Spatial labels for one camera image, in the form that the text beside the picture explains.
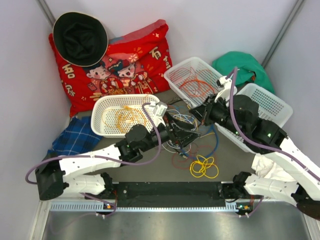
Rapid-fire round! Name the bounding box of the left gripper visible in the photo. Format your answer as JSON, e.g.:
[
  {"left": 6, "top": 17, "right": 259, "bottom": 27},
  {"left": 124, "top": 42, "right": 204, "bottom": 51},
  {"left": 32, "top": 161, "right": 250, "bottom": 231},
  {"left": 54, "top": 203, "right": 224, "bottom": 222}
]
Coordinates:
[{"left": 140, "top": 111, "right": 202, "bottom": 153}]

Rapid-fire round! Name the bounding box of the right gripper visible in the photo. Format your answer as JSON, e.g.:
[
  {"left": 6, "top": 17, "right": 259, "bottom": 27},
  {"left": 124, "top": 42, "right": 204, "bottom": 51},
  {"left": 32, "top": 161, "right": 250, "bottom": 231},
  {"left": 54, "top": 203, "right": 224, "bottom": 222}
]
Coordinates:
[{"left": 189, "top": 93, "right": 245, "bottom": 138}]

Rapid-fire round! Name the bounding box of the thin red wire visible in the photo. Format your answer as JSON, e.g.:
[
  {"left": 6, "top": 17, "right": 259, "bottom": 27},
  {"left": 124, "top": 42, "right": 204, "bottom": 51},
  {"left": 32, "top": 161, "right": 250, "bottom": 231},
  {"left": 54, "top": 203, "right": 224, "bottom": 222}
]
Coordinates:
[{"left": 171, "top": 64, "right": 218, "bottom": 171}]

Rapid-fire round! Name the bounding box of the orange thin wire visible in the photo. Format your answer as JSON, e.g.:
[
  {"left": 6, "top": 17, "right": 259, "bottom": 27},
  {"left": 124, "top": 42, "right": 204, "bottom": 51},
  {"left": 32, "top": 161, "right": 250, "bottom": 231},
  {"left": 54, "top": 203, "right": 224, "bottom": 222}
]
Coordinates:
[{"left": 179, "top": 79, "right": 213, "bottom": 98}]

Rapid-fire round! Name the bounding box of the thick red ethernet cable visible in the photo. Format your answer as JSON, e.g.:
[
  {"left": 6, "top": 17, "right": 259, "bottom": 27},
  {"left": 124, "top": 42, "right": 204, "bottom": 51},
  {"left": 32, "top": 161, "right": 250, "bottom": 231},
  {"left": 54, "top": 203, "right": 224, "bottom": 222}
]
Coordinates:
[{"left": 178, "top": 79, "right": 218, "bottom": 101}]

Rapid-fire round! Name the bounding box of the yellow thin cable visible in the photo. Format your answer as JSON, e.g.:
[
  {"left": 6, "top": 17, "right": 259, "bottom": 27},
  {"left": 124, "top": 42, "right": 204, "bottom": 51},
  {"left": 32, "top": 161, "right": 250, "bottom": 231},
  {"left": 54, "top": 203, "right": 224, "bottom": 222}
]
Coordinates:
[{"left": 189, "top": 154, "right": 220, "bottom": 179}]

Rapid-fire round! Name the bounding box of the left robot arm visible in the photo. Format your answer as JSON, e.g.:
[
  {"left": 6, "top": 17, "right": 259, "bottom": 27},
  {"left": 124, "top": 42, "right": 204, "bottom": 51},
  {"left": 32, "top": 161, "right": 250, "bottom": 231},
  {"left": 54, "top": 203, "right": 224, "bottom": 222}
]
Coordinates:
[{"left": 35, "top": 113, "right": 200, "bottom": 201}]

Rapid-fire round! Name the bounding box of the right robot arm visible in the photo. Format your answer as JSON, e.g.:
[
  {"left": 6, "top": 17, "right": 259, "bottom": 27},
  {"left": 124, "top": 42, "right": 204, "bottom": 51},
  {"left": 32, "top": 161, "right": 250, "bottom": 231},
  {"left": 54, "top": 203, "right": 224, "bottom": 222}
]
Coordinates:
[{"left": 190, "top": 94, "right": 320, "bottom": 220}]

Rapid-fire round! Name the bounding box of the white rectangular basket centre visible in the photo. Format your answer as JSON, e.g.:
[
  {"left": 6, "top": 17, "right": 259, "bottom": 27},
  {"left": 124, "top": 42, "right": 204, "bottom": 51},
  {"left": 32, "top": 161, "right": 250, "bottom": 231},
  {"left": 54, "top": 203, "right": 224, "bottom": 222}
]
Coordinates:
[{"left": 164, "top": 56, "right": 222, "bottom": 107}]

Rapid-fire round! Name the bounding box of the white rectangular basket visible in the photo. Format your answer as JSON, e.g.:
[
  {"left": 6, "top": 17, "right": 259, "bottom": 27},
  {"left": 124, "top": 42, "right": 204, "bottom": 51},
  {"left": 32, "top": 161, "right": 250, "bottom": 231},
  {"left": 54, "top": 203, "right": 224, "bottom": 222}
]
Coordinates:
[
  {"left": 216, "top": 83, "right": 293, "bottom": 153},
  {"left": 164, "top": 56, "right": 222, "bottom": 107}
]

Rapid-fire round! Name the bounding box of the green cloth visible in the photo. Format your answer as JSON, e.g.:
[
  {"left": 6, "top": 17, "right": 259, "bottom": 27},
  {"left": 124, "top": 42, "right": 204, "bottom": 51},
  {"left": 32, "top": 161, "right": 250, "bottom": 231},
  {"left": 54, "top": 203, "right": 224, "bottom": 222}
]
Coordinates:
[{"left": 211, "top": 51, "right": 275, "bottom": 94}]

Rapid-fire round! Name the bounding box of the white rectangular basket right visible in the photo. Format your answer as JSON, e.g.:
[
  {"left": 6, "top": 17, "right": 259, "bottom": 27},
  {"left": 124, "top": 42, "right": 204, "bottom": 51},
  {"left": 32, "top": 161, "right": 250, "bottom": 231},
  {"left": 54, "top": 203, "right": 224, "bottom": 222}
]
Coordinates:
[{"left": 216, "top": 83, "right": 293, "bottom": 153}]

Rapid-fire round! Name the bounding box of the white basket with rounded corners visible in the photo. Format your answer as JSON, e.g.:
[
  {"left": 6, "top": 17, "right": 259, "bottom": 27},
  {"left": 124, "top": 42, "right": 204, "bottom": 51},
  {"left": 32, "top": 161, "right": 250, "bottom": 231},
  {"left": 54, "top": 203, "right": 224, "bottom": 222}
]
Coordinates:
[{"left": 90, "top": 94, "right": 164, "bottom": 138}]

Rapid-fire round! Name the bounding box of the red printed pillow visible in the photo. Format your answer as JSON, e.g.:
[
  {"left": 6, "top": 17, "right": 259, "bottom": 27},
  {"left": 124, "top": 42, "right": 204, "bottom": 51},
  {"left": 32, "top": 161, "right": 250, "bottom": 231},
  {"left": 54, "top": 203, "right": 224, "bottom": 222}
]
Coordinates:
[{"left": 48, "top": 19, "right": 172, "bottom": 117}]

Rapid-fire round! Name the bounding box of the white cloth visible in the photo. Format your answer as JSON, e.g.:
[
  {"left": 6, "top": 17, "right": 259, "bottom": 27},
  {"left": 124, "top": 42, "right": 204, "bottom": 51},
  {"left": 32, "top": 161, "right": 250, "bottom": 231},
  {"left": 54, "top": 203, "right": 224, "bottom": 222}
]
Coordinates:
[{"left": 251, "top": 153, "right": 296, "bottom": 182}]

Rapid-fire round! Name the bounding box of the blue plaid cloth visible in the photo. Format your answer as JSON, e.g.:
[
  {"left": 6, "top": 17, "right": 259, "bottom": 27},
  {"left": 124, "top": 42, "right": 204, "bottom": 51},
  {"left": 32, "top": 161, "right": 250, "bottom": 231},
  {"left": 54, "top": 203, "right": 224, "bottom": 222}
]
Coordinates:
[{"left": 47, "top": 116, "right": 102, "bottom": 156}]

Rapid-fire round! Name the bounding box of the black round hat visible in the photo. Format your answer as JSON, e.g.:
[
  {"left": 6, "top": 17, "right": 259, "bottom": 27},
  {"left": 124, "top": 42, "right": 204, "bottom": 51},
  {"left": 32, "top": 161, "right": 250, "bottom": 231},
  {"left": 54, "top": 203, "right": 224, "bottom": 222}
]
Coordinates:
[{"left": 52, "top": 11, "right": 109, "bottom": 67}]

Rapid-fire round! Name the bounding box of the white grey wire coil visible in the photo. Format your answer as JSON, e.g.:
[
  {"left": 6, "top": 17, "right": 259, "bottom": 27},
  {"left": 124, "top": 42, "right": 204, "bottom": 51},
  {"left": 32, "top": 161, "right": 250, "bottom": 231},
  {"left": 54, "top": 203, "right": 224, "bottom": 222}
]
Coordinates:
[{"left": 162, "top": 107, "right": 198, "bottom": 153}]

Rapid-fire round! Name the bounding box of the black thin wire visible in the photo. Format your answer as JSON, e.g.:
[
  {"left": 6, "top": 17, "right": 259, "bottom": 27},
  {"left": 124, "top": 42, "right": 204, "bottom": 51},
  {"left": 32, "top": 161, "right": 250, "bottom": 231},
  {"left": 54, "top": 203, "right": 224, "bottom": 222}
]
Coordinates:
[{"left": 164, "top": 98, "right": 191, "bottom": 106}]

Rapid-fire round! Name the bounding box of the blue ethernet cable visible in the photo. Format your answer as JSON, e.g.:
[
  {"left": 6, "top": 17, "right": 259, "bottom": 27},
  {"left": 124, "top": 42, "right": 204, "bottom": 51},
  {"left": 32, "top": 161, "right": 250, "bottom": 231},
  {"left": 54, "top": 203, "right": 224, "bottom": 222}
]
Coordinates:
[{"left": 169, "top": 104, "right": 221, "bottom": 161}]

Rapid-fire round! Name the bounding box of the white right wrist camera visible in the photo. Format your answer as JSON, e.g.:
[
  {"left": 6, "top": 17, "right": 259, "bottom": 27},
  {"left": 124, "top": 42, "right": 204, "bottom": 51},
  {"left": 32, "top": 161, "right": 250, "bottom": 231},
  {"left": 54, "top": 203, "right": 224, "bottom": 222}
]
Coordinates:
[{"left": 216, "top": 76, "right": 232, "bottom": 99}]

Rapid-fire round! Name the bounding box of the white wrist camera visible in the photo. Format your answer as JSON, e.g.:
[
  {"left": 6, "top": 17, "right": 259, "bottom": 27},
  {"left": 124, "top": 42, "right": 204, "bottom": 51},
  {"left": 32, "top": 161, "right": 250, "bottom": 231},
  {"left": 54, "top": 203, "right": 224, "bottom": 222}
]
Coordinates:
[
  {"left": 148, "top": 101, "right": 168, "bottom": 118},
  {"left": 216, "top": 76, "right": 232, "bottom": 99}
]

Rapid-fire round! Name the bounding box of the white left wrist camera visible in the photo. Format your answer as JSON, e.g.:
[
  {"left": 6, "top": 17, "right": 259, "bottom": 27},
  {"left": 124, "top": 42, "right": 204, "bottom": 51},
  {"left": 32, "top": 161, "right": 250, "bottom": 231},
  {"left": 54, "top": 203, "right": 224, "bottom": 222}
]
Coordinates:
[{"left": 148, "top": 101, "right": 168, "bottom": 118}]

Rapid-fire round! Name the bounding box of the orange cable in basket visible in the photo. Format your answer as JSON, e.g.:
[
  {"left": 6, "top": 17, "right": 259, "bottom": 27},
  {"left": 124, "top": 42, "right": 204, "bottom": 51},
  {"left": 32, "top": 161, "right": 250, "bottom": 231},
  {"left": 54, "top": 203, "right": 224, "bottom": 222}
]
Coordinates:
[{"left": 101, "top": 93, "right": 153, "bottom": 133}]

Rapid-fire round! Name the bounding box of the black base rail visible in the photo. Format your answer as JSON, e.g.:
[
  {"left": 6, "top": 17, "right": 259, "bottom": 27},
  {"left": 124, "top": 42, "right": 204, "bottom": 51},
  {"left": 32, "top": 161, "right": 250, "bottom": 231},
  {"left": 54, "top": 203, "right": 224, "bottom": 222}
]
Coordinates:
[{"left": 115, "top": 181, "right": 226, "bottom": 208}]

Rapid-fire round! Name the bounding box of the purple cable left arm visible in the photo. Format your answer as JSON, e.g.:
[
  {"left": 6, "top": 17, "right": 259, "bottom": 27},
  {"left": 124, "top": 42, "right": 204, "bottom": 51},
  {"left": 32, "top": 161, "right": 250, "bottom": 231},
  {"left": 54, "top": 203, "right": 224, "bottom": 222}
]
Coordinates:
[{"left": 25, "top": 101, "right": 163, "bottom": 221}]

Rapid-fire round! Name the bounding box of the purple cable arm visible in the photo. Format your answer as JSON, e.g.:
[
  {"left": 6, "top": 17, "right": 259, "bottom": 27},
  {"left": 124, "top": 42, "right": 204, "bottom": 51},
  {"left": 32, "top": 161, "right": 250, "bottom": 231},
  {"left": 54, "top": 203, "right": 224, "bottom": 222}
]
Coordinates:
[
  {"left": 25, "top": 101, "right": 163, "bottom": 221},
  {"left": 226, "top": 66, "right": 320, "bottom": 218}
]

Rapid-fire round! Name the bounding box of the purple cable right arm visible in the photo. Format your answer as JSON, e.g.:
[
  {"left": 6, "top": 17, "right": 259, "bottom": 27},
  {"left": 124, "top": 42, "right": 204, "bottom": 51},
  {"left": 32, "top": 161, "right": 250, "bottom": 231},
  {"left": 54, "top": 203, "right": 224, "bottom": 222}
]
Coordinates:
[{"left": 226, "top": 66, "right": 320, "bottom": 218}]

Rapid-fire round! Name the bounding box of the white slotted cable duct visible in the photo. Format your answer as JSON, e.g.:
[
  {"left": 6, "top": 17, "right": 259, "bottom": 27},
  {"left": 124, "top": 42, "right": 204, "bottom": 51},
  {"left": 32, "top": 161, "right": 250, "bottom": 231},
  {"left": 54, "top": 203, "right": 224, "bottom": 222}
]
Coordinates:
[{"left": 49, "top": 201, "right": 253, "bottom": 213}]

